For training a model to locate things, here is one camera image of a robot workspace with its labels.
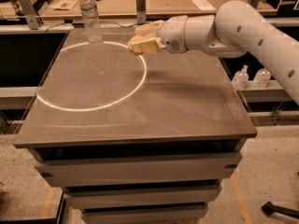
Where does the left metal bracket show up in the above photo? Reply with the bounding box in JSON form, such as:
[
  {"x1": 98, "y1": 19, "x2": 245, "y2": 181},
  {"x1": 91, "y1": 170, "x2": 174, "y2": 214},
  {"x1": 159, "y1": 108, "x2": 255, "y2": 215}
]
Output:
[{"x1": 17, "y1": 0, "x2": 43, "y2": 30}]

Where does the sanitizer bottle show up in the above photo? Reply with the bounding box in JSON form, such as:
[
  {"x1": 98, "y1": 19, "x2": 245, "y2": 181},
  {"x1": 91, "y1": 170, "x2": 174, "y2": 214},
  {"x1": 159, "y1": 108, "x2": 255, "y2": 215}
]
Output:
[
  {"x1": 253, "y1": 68, "x2": 271, "y2": 88},
  {"x1": 232, "y1": 65, "x2": 249, "y2": 91}
]

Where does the middle metal bracket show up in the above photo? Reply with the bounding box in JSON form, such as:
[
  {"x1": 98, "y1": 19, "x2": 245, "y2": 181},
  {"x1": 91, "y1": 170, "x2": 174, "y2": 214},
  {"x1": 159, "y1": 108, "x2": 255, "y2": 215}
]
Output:
[{"x1": 135, "y1": 0, "x2": 146, "y2": 25}]

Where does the paper note on desk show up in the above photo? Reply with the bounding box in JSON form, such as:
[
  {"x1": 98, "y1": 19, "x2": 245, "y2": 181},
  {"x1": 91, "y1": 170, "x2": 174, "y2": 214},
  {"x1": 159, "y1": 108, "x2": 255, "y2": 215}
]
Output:
[{"x1": 50, "y1": 0, "x2": 78, "y2": 10}]

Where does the black cable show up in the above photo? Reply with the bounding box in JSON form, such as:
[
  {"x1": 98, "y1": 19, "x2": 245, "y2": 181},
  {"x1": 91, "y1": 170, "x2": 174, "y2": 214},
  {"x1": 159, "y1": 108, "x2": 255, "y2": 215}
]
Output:
[{"x1": 44, "y1": 21, "x2": 138, "y2": 35}]

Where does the black chair leg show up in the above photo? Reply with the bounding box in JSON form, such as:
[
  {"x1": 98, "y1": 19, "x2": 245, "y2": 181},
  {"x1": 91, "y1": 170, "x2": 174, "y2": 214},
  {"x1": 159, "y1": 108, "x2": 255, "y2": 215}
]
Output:
[{"x1": 262, "y1": 202, "x2": 299, "y2": 219}]

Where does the right sanitizer bottle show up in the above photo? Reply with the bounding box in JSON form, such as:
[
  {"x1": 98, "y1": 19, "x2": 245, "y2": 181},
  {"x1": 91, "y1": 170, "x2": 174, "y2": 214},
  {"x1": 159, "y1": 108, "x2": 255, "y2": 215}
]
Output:
[{"x1": 253, "y1": 68, "x2": 271, "y2": 88}]

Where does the white paper sheet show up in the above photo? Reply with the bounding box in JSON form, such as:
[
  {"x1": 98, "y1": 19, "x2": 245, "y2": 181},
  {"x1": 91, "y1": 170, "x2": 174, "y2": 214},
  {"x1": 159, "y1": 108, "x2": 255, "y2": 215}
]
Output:
[{"x1": 191, "y1": 0, "x2": 216, "y2": 11}]

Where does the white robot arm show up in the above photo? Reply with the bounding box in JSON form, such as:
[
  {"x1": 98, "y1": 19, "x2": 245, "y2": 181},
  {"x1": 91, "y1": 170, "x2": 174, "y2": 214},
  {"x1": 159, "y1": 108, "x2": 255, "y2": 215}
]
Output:
[{"x1": 128, "y1": 0, "x2": 299, "y2": 104}]

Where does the grey drawer cabinet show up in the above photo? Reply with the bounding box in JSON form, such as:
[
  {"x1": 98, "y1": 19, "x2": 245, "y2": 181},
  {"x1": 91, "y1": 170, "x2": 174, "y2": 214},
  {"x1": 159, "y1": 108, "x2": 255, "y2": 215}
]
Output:
[{"x1": 15, "y1": 28, "x2": 256, "y2": 224}]

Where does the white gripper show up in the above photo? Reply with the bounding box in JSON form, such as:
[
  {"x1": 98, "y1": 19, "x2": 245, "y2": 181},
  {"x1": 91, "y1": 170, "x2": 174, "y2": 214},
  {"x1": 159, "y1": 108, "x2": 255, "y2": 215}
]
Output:
[{"x1": 135, "y1": 15, "x2": 188, "y2": 54}]

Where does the orange fruit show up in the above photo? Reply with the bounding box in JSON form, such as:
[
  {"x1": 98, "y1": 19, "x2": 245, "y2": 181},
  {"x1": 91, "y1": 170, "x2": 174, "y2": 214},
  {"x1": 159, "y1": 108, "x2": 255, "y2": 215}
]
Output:
[{"x1": 127, "y1": 35, "x2": 143, "y2": 55}]

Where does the left sanitizer bottle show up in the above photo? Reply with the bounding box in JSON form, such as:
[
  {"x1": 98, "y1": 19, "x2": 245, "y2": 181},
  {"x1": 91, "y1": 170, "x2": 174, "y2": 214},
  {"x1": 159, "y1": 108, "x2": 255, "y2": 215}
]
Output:
[{"x1": 232, "y1": 65, "x2": 249, "y2": 91}]

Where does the clear plastic water bottle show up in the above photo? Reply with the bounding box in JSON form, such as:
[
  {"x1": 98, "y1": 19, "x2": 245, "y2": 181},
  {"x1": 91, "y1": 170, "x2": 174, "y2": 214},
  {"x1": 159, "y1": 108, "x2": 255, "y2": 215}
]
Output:
[{"x1": 79, "y1": 0, "x2": 103, "y2": 43}]

